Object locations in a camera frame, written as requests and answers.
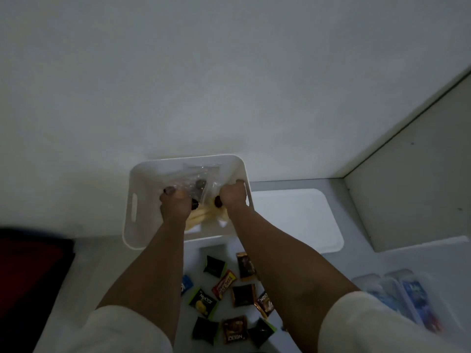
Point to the person's left hand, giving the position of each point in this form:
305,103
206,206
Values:
176,207

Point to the person's right hand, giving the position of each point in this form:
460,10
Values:
232,196

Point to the bag of yellow sticks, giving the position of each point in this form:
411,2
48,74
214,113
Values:
195,216
220,213

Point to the white lidded storage box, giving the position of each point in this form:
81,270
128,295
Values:
147,216

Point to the clear bag of dark snacks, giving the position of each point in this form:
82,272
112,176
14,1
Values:
200,185

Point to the white bin lid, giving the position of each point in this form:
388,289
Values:
298,220

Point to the blue twist-end candy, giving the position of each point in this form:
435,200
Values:
185,284

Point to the red yellow candy bar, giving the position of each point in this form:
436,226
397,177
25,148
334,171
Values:
223,284

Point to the cluster of dark candy packets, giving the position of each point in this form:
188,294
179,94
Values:
243,294

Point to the small red snack packet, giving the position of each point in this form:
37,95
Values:
433,321

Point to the person's right forearm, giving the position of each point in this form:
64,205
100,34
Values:
290,272

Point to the person's left forearm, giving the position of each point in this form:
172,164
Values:
151,272

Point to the person's white shirt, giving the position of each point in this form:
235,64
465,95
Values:
117,330

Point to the dark red blanket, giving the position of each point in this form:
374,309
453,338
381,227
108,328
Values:
29,275

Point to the white shelf cabinet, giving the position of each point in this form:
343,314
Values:
412,180

